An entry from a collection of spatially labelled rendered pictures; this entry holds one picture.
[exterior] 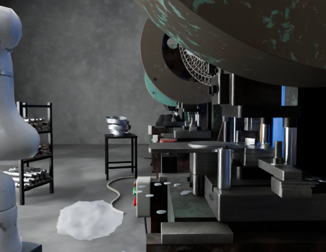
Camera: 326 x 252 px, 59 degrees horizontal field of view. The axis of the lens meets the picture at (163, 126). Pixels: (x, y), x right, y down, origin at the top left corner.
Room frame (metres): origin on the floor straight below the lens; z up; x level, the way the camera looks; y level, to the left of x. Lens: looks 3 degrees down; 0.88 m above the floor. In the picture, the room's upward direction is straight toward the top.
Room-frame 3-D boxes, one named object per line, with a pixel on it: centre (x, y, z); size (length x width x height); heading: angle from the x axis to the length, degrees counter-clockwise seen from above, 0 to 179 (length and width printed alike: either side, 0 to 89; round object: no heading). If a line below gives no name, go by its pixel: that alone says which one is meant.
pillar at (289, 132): (0.74, -0.32, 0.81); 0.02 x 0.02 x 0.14
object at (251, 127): (0.82, -0.25, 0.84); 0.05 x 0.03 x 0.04; 1
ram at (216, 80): (0.82, -0.22, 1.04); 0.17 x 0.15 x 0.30; 91
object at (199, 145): (0.82, -0.09, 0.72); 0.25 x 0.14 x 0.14; 91
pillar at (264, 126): (0.91, -0.32, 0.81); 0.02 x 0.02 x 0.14
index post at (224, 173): (0.64, -0.14, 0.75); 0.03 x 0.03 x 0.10; 1
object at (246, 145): (0.82, -0.26, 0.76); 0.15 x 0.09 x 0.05; 1
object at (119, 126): (3.83, 0.57, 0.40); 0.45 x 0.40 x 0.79; 13
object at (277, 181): (0.65, -0.26, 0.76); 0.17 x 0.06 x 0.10; 1
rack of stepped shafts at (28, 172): (2.89, 1.40, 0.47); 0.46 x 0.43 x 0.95; 71
